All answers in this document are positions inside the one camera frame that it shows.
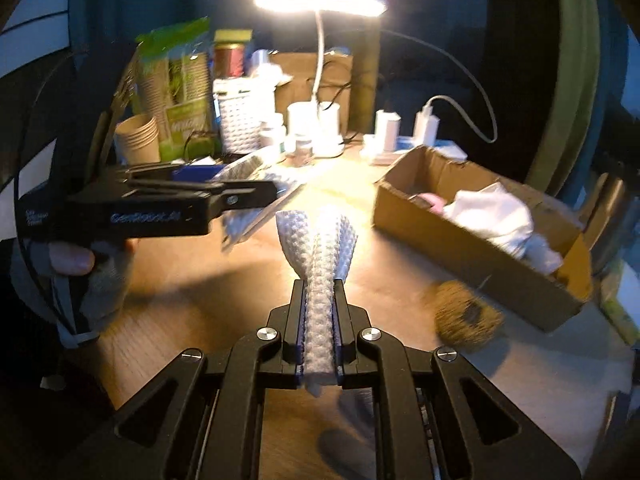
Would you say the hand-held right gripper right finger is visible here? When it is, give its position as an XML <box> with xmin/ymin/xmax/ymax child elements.
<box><xmin>332</xmin><ymin>279</ymin><xmax>582</xmax><ymax>480</ymax></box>

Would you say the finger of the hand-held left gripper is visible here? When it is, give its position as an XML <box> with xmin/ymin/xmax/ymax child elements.
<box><xmin>120</xmin><ymin>162</ymin><xmax>227</xmax><ymax>187</ymax></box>
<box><xmin>202</xmin><ymin>179</ymin><xmax>279</xmax><ymax>222</ymax></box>

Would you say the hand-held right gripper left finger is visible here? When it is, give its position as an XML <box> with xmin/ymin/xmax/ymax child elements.
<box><xmin>92</xmin><ymin>279</ymin><xmax>307</xmax><ymax>480</ymax></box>

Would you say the cotton swab packet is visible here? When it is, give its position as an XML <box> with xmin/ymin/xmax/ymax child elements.
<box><xmin>219</xmin><ymin>154</ymin><xmax>307</xmax><ymax>252</ymax></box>

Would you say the white textured cloth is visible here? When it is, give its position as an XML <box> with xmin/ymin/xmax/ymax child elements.
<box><xmin>274</xmin><ymin>204</ymin><xmax>362</xmax><ymax>400</ymax></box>

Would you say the brown cardboard box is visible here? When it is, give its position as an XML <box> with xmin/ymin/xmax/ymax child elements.
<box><xmin>371</xmin><ymin>144</ymin><xmax>594</xmax><ymax>334</ymax></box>

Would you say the white tissue sheet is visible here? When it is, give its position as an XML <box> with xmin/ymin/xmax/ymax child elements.
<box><xmin>441</xmin><ymin>181</ymin><xmax>565</xmax><ymax>275</ymax></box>

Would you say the person's left hand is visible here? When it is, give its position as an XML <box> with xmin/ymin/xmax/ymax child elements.
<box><xmin>47</xmin><ymin>237</ymin><xmax>138</xmax><ymax>343</ymax></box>

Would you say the small white bottle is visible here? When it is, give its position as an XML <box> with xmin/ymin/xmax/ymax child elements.
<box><xmin>259</xmin><ymin>114</ymin><xmax>289</xmax><ymax>157</ymax></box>

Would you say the stack of brown paper cups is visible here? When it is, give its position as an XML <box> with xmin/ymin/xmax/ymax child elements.
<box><xmin>114</xmin><ymin>113</ymin><xmax>162</xmax><ymax>167</ymax></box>

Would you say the white woven basket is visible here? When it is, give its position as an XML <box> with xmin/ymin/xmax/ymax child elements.
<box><xmin>212</xmin><ymin>86</ymin><xmax>264</xmax><ymax>155</ymax></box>

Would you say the dark brown fuzzy pad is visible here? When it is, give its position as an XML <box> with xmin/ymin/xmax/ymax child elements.
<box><xmin>431</xmin><ymin>279</ymin><xmax>507</xmax><ymax>350</ymax></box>

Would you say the green packet of paper cups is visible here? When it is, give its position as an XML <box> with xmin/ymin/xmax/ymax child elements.
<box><xmin>134</xmin><ymin>16</ymin><xmax>217</xmax><ymax>162</ymax></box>

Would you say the jar with yellow lid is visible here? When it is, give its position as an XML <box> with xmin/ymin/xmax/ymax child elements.
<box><xmin>212</xmin><ymin>29</ymin><xmax>254</xmax><ymax>82</ymax></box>

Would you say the brown paper bag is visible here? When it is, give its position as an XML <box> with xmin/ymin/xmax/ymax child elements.
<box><xmin>269</xmin><ymin>51</ymin><xmax>357</xmax><ymax>132</ymax></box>

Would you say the white paper sheet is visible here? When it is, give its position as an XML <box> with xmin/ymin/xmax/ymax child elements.
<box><xmin>447</xmin><ymin>344</ymin><xmax>633</xmax><ymax>466</ymax></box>

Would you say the white plug adapter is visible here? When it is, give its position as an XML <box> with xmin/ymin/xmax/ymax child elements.
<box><xmin>374</xmin><ymin>109</ymin><xmax>402</xmax><ymax>152</ymax></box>

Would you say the white power strip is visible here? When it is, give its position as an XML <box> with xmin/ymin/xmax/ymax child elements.
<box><xmin>361</xmin><ymin>134</ymin><xmax>467</xmax><ymax>167</ymax></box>

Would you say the white charger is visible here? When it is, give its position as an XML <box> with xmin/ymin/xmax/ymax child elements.
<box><xmin>412</xmin><ymin>104</ymin><xmax>442</xmax><ymax>144</ymax></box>

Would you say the white desk lamp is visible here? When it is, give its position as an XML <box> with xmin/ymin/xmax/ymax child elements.
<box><xmin>251</xmin><ymin>0</ymin><xmax>389</xmax><ymax>159</ymax></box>

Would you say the yellow curtain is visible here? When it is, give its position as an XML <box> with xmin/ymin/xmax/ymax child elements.
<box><xmin>522</xmin><ymin>0</ymin><xmax>628</xmax><ymax>197</ymax></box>

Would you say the white charger cable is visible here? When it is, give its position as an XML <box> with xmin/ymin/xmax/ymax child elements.
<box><xmin>384</xmin><ymin>29</ymin><xmax>499</xmax><ymax>144</ymax></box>

